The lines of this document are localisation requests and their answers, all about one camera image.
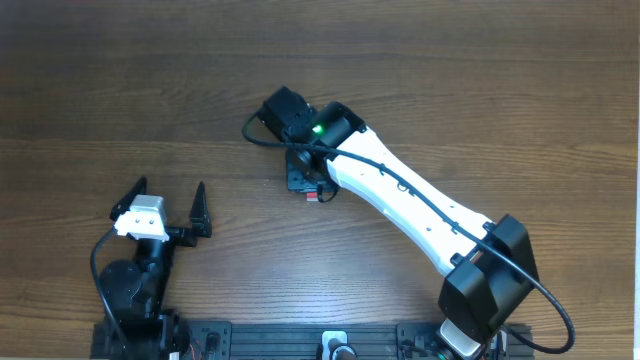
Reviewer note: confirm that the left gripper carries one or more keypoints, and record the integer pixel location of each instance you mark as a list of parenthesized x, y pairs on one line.
[(182, 236)]

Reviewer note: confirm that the red cube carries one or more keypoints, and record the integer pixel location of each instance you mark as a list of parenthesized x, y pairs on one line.
[(312, 196)]

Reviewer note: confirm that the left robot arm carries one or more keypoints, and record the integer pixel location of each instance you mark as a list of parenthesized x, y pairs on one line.
[(125, 290)]

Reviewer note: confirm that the mounting rail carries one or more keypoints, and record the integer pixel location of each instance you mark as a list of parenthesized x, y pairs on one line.
[(280, 342)]

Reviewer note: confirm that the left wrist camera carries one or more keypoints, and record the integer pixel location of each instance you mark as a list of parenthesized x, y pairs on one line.
[(142, 217)]

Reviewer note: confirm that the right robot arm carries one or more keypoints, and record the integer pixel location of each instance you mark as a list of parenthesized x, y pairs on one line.
[(400, 210)]

